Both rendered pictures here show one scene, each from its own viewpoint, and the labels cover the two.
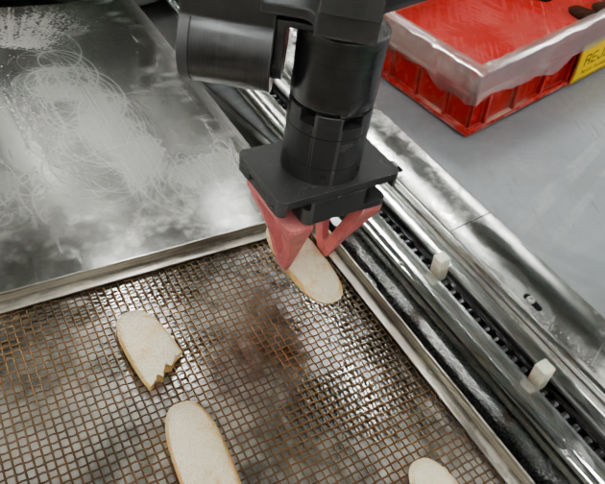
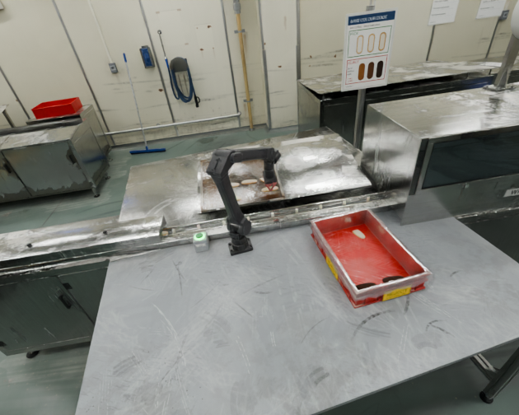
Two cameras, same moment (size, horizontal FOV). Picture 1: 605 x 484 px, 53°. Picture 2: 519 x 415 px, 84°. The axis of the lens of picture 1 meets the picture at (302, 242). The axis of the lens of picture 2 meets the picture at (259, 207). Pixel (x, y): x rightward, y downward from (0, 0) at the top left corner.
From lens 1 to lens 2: 1.68 m
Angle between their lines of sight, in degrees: 78
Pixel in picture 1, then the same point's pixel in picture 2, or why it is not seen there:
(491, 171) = (298, 236)
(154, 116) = (317, 184)
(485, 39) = (357, 254)
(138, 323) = not seen: hidden behind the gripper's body
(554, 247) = (273, 237)
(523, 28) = (362, 266)
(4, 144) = (309, 168)
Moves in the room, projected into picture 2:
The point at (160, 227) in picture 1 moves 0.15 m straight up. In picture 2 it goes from (287, 182) to (286, 160)
